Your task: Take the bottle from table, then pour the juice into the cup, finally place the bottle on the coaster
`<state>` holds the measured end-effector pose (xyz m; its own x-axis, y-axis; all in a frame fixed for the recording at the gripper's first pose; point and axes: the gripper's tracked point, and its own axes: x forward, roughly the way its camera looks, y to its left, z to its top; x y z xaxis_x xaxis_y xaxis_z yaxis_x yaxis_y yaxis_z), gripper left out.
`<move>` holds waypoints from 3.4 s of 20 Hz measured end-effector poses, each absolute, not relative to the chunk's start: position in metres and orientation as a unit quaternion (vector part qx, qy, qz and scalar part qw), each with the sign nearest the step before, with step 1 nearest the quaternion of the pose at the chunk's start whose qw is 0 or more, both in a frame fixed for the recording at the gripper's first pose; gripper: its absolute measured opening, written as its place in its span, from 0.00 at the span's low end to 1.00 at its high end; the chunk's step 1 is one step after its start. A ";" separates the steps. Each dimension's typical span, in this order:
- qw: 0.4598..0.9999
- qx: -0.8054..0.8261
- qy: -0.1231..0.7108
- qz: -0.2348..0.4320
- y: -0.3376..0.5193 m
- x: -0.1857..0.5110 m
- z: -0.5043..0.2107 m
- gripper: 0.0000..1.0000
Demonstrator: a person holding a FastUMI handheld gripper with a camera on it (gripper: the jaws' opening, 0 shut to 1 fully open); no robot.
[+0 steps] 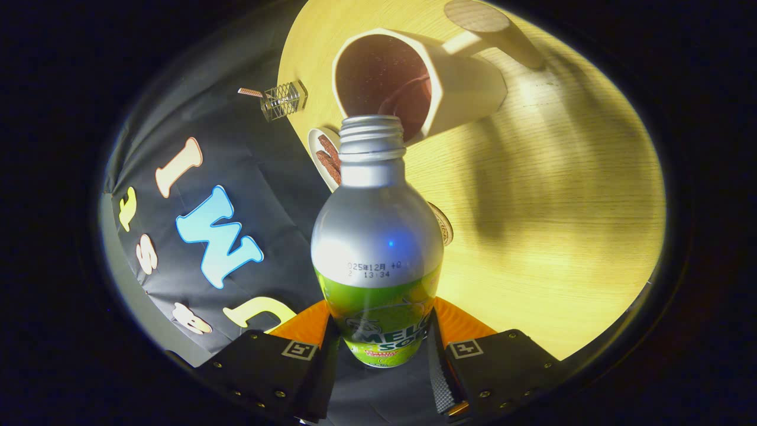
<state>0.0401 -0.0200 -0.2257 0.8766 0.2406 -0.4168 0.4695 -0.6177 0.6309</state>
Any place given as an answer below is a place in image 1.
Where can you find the white oval plate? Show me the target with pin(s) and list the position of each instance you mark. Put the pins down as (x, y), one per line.
(314, 145)

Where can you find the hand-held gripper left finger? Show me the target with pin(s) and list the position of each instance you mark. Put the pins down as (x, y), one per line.
(266, 370)

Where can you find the wooden table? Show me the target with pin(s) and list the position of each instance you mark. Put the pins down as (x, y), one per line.
(562, 207)

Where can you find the round wooden coaster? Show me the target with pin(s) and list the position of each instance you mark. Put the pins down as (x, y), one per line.
(445, 225)

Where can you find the pink striped stick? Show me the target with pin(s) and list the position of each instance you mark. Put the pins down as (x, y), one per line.
(249, 92)

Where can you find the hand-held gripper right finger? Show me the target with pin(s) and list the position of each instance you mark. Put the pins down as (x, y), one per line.
(502, 367)

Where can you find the brown sausage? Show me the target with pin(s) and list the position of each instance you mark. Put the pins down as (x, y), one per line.
(328, 168)
(328, 148)

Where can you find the silver green juice bottle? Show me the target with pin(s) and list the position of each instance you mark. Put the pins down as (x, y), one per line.
(375, 236)

